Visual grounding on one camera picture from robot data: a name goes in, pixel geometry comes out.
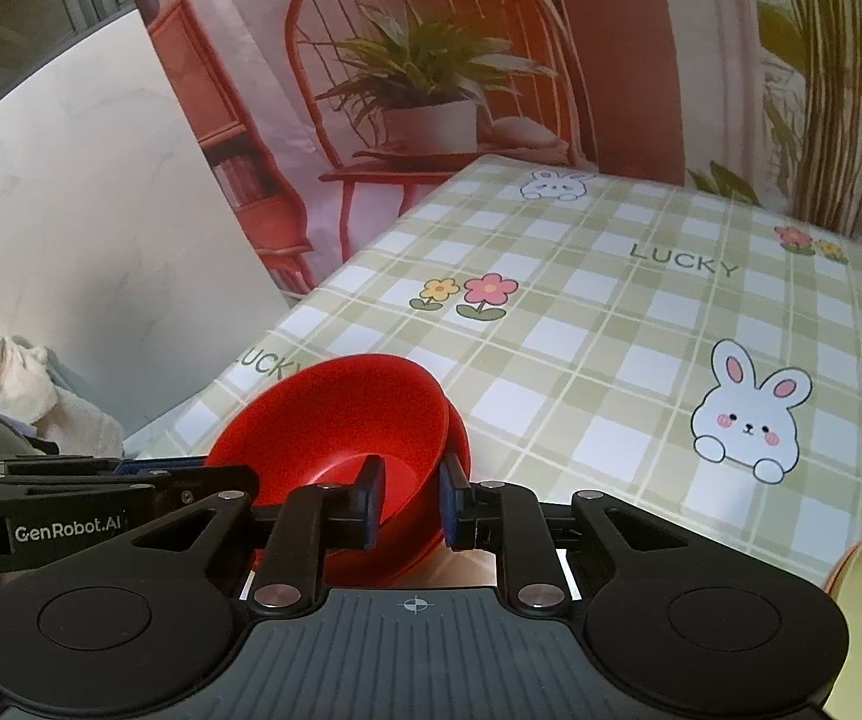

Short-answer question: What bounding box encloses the green checked bunny tablecloth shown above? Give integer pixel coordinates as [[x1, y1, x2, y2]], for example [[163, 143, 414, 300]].
[[123, 153, 862, 595]]

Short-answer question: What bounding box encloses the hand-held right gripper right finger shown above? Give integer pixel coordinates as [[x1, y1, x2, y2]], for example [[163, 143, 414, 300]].
[[438, 460, 704, 614]]

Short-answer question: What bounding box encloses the white cloth bag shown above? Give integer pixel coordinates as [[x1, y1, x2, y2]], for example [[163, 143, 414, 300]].
[[0, 333, 127, 458]]

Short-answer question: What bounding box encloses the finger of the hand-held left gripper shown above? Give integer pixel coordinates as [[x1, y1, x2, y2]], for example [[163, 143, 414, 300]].
[[0, 455, 208, 480], [0, 464, 262, 521]]

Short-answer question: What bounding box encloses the dark window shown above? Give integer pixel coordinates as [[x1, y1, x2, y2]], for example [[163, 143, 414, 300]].
[[0, 0, 141, 145]]

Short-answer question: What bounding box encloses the orange plate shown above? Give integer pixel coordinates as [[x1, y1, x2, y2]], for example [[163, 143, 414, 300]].
[[822, 538, 862, 595]]

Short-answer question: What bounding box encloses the printed backdrop cloth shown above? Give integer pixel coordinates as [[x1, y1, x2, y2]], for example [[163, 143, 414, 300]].
[[122, 0, 862, 302]]

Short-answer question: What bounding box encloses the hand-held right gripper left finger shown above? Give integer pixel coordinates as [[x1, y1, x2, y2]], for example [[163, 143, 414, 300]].
[[127, 454, 388, 614]]

